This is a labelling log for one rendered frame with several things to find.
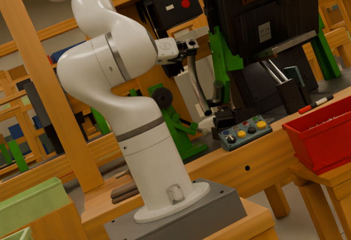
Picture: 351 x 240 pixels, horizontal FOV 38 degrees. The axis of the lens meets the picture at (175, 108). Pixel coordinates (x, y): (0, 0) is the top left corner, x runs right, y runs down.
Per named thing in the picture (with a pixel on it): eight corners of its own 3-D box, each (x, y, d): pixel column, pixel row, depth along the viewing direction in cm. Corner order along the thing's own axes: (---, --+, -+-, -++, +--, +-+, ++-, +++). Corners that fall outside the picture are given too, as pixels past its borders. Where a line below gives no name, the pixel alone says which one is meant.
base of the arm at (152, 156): (223, 188, 114) (189, 112, 113) (147, 228, 108) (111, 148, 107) (194, 183, 132) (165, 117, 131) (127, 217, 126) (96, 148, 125)
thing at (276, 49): (318, 38, 165) (315, 30, 165) (275, 58, 163) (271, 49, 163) (273, 51, 204) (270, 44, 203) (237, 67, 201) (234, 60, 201)
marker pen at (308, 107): (331, 98, 169) (330, 94, 169) (334, 98, 167) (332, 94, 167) (299, 115, 166) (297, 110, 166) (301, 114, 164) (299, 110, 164)
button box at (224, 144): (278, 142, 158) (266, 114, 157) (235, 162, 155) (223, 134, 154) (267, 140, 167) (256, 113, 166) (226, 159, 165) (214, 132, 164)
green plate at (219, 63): (247, 82, 179) (238, 23, 178) (224, 86, 178) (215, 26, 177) (238, 83, 191) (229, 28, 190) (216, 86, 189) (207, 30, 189)
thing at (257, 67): (319, 87, 202) (287, 6, 199) (252, 118, 197) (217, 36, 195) (300, 88, 220) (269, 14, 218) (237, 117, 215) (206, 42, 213)
